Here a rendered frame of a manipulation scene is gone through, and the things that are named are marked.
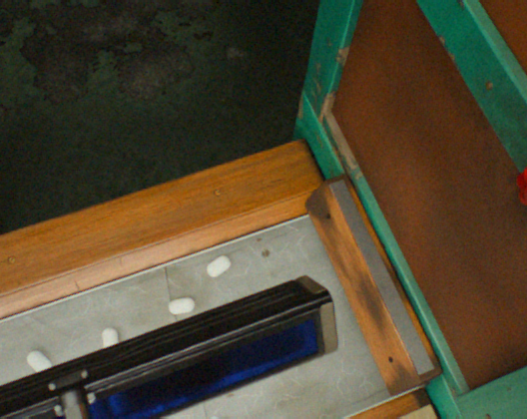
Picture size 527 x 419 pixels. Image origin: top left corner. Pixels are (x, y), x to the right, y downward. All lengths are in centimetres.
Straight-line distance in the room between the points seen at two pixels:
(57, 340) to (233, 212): 31
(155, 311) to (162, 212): 15
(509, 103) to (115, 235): 62
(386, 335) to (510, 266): 27
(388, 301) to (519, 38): 43
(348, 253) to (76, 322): 40
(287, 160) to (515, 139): 53
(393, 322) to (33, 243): 52
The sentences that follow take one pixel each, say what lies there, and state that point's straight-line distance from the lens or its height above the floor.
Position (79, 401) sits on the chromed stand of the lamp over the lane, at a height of 112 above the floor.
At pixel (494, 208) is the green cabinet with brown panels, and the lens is 67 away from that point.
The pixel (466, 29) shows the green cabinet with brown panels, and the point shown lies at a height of 125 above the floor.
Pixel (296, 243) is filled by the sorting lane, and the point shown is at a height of 74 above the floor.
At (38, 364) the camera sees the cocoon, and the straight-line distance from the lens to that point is 98.
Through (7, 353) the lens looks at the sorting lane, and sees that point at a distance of 102.
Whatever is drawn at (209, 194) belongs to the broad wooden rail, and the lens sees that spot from 102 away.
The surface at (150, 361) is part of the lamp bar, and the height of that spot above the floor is 111.
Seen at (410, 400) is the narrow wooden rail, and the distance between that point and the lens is 97.
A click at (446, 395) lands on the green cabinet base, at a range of 92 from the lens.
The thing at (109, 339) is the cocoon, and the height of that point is 76.
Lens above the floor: 169
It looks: 66 degrees down
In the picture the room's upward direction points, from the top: 8 degrees clockwise
